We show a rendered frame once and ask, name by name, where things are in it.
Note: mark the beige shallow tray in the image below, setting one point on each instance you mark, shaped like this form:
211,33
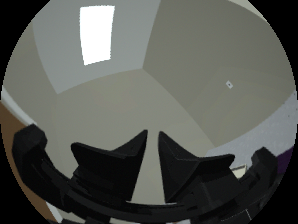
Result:
239,171

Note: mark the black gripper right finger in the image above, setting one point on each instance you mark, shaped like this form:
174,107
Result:
179,167

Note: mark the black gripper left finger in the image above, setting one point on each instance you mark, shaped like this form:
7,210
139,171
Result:
123,163

